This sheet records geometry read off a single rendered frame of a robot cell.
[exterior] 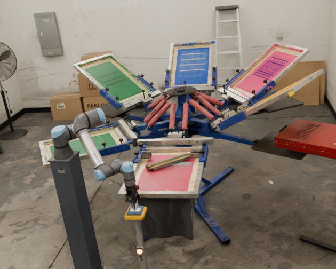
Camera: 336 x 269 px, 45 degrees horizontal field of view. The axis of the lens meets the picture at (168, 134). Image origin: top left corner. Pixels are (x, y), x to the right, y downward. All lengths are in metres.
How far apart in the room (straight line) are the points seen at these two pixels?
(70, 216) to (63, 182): 0.31
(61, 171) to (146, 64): 4.62
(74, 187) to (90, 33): 4.83
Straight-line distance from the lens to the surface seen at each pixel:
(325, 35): 7.41
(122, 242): 4.20
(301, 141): 3.35
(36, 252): 4.39
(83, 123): 2.77
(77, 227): 3.48
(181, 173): 3.23
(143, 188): 3.09
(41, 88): 8.43
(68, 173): 3.23
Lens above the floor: 2.48
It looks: 22 degrees down
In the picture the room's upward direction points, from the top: 6 degrees counter-clockwise
